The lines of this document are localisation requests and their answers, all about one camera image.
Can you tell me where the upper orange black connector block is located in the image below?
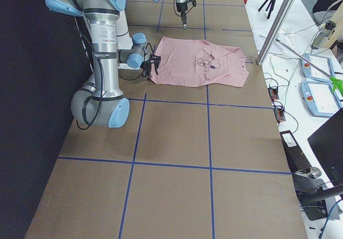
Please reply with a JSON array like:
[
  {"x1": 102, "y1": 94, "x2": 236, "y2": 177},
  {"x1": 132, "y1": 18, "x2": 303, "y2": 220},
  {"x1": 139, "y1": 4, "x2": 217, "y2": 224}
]
[{"x1": 267, "y1": 87, "x2": 279, "y2": 101}]

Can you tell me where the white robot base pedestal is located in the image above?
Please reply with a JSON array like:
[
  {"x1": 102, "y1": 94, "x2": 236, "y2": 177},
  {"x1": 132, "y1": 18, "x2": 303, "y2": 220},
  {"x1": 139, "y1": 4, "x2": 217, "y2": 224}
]
[{"x1": 105, "y1": 10, "x2": 147, "y2": 70}]

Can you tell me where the lower orange black connector block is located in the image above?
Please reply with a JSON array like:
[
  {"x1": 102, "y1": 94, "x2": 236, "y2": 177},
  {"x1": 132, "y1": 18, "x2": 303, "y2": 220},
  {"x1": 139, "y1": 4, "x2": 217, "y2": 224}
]
[{"x1": 273, "y1": 106, "x2": 286, "y2": 123}]

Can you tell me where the blue teach pendant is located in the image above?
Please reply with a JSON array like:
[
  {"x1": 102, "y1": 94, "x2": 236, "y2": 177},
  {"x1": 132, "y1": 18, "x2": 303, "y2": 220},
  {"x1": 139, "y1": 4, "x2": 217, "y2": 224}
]
[
  {"x1": 300, "y1": 81, "x2": 342, "y2": 118},
  {"x1": 301, "y1": 53, "x2": 335, "y2": 83}
]

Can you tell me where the lower blue teach pendant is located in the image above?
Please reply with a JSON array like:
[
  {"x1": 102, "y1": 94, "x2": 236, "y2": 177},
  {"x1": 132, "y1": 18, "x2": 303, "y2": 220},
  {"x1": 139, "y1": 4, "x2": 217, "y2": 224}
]
[{"x1": 300, "y1": 81, "x2": 342, "y2": 118}]

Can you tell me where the green wire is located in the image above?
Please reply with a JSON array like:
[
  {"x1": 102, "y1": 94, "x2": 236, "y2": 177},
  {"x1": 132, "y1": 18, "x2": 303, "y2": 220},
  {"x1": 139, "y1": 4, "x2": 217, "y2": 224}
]
[{"x1": 264, "y1": 54, "x2": 302, "y2": 108}]

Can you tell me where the orange black connector block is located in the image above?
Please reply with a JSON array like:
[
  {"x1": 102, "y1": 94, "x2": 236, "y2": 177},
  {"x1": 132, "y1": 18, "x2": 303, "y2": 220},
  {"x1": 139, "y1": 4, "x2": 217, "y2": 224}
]
[
  {"x1": 267, "y1": 87, "x2": 279, "y2": 101},
  {"x1": 273, "y1": 106, "x2": 286, "y2": 123}
]

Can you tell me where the upper blue teach pendant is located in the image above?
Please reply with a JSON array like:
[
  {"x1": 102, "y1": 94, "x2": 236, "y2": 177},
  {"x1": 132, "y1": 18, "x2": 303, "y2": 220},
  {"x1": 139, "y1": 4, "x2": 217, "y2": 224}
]
[{"x1": 301, "y1": 53, "x2": 335, "y2": 83}]

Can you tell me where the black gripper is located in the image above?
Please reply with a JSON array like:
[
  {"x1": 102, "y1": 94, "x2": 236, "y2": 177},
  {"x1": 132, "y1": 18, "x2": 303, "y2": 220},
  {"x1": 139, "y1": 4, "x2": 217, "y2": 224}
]
[
  {"x1": 176, "y1": 2, "x2": 188, "y2": 29},
  {"x1": 141, "y1": 58, "x2": 157, "y2": 79}
]

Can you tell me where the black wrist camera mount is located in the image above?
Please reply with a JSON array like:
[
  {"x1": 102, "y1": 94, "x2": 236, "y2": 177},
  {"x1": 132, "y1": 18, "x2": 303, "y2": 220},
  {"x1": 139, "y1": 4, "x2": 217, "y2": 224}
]
[
  {"x1": 150, "y1": 54, "x2": 161, "y2": 76},
  {"x1": 187, "y1": 0, "x2": 197, "y2": 8}
]

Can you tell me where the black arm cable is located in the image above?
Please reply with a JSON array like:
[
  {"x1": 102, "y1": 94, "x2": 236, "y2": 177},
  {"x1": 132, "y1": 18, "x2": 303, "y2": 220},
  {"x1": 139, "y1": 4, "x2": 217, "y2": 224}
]
[{"x1": 76, "y1": 16, "x2": 158, "y2": 130}]

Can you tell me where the black camera tripod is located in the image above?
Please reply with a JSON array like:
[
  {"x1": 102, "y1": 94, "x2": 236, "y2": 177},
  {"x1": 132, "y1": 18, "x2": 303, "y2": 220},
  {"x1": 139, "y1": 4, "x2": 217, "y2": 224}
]
[{"x1": 258, "y1": 0, "x2": 276, "y2": 19}]

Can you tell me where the pink Snoopy t-shirt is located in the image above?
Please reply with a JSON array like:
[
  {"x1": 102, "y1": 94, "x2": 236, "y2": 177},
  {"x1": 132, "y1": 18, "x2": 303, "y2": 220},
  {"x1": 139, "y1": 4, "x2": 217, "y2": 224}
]
[{"x1": 151, "y1": 36, "x2": 249, "y2": 87}]

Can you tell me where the grey metal clamp stand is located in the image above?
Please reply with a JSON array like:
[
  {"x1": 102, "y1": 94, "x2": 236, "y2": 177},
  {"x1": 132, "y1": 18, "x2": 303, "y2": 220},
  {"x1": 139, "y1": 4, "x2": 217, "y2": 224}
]
[{"x1": 292, "y1": 168, "x2": 342, "y2": 221}]

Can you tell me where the black box with white label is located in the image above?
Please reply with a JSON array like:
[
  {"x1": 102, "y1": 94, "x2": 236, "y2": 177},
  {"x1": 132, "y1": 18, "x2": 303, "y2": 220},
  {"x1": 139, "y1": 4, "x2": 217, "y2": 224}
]
[{"x1": 280, "y1": 130, "x2": 311, "y2": 173}]

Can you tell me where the green plastic clamp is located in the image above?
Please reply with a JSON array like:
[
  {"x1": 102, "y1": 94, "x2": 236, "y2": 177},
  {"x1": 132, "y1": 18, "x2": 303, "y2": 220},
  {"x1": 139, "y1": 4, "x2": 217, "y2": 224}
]
[{"x1": 330, "y1": 76, "x2": 343, "y2": 95}]

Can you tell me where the aluminium frame post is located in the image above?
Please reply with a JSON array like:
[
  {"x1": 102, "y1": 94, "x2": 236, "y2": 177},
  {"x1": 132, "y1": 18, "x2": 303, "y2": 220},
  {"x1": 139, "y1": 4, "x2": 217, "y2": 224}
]
[{"x1": 257, "y1": 0, "x2": 294, "y2": 65}]

